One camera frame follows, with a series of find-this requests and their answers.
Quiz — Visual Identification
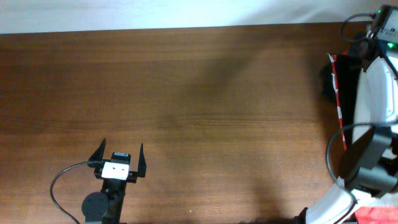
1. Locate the dark green garment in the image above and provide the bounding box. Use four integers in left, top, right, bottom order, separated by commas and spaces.
320, 63, 336, 104

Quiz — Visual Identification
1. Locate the red cloth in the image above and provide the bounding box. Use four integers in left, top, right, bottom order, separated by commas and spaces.
354, 207, 397, 224

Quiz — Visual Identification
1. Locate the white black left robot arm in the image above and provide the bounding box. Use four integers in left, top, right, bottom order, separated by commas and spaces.
81, 139, 147, 224

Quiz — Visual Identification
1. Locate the red white striped garment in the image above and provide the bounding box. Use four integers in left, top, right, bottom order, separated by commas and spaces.
326, 49, 349, 151

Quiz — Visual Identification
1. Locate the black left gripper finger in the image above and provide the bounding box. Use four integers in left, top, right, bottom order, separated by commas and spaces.
88, 138, 106, 162
137, 144, 147, 177

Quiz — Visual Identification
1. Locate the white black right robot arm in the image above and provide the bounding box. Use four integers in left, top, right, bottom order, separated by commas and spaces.
293, 4, 397, 223

